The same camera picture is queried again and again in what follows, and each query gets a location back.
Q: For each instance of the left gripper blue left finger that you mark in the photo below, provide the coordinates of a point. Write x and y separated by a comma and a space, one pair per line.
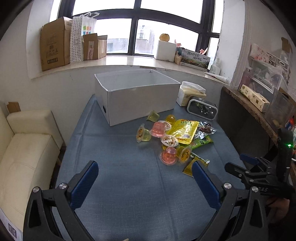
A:
80, 185

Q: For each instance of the beige tissue carton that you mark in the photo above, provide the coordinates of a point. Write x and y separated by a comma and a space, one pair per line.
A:
259, 101

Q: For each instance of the white storage box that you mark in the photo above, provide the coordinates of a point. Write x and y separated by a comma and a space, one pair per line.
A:
128, 95

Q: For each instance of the polka dot paper bag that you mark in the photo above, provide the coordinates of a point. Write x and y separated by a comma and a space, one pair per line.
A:
83, 24

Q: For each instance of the yellow-green jelly cup left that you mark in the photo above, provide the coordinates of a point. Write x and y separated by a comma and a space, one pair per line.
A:
143, 134

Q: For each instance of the cream sofa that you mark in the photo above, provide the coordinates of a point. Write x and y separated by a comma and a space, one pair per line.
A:
30, 146

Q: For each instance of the yellow jelly cup front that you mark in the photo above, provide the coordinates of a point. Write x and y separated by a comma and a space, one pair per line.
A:
183, 153

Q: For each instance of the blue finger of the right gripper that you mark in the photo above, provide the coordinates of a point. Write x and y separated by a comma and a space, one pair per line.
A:
249, 159

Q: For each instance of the small open cardboard box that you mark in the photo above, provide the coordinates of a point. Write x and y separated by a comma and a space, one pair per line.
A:
94, 46

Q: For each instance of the pink jelly cup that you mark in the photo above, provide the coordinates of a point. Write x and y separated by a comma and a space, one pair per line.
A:
158, 130
168, 156

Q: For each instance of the white bottle on sill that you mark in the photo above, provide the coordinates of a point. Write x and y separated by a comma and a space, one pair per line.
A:
215, 67

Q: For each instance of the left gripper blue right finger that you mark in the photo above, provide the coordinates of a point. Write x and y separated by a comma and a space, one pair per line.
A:
209, 184

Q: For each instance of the tissue pack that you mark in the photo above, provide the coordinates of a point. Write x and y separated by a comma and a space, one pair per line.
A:
187, 91

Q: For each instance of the printed long carton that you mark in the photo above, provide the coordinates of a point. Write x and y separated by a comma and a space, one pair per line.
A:
194, 58

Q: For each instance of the pink jelly cup front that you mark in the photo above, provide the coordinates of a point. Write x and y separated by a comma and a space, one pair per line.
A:
168, 156

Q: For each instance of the large green snack pack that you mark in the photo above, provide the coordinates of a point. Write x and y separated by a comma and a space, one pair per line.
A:
200, 142

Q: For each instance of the orange pumpkin ornament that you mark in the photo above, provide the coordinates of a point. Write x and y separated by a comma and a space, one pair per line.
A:
164, 37

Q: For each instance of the wooden side shelf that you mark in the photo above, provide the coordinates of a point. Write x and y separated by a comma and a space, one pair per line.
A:
245, 126

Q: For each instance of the black speaker clock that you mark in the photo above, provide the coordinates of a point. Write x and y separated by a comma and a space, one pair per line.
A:
202, 109

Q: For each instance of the yellow snack pouch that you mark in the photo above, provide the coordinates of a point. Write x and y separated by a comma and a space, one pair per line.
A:
184, 130

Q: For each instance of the white foam box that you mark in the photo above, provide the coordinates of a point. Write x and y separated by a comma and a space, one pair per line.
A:
165, 51

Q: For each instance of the jelly cup cartoon lid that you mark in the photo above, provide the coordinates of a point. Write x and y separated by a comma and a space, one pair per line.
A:
169, 141

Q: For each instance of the clear plastic container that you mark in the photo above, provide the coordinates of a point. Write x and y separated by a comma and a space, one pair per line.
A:
279, 111

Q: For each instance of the dark meat vacuum pack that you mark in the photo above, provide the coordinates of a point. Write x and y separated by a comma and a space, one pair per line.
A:
204, 129

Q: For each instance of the person's right hand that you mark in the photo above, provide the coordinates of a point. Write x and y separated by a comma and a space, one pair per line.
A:
279, 209

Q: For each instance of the large cardboard box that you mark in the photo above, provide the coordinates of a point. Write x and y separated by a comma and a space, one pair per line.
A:
55, 43

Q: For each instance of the green jelly cup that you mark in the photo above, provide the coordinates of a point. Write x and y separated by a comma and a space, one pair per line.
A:
153, 116

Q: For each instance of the clear drawer organizer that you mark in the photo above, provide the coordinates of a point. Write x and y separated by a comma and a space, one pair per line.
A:
266, 73

